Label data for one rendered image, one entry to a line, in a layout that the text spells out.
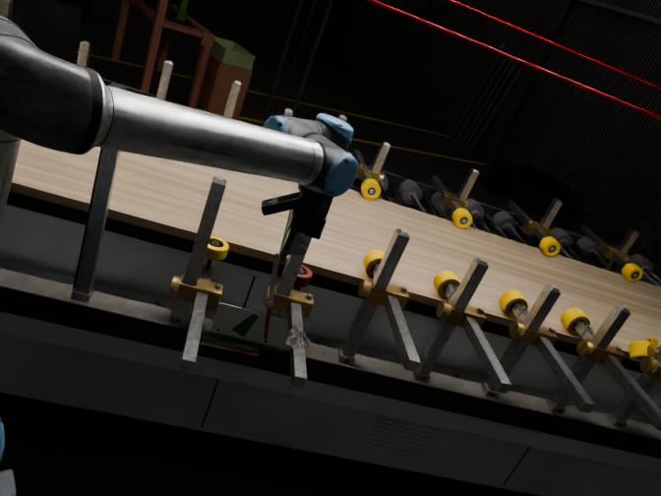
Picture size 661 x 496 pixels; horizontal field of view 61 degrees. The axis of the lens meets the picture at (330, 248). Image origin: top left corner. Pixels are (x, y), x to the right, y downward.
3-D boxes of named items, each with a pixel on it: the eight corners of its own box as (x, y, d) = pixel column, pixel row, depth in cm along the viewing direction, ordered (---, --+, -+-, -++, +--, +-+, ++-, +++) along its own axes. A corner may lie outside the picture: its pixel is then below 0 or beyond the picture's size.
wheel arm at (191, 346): (192, 375, 128) (197, 360, 126) (177, 371, 127) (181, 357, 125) (210, 278, 166) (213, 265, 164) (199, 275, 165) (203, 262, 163)
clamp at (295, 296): (308, 319, 158) (314, 304, 156) (262, 307, 154) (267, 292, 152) (307, 307, 163) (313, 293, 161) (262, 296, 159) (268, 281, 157)
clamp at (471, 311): (479, 333, 165) (487, 319, 163) (439, 322, 162) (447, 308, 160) (473, 321, 171) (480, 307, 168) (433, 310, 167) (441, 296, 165)
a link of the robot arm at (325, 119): (308, 108, 126) (338, 112, 133) (290, 158, 131) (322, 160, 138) (333, 125, 120) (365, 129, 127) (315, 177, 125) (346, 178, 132)
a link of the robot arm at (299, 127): (294, 128, 111) (338, 133, 119) (262, 105, 117) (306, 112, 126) (279, 171, 115) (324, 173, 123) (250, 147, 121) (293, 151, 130)
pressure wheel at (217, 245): (224, 279, 165) (235, 246, 160) (205, 285, 158) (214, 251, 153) (207, 265, 168) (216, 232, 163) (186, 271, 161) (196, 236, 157)
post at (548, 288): (486, 411, 182) (563, 290, 162) (477, 409, 181) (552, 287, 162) (483, 403, 185) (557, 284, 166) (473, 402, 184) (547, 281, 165)
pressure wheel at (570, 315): (564, 325, 191) (573, 339, 194) (583, 312, 189) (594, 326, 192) (556, 315, 196) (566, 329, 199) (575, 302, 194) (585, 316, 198)
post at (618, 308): (551, 425, 188) (632, 311, 168) (542, 423, 187) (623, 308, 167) (547, 418, 191) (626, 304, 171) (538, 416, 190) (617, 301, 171)
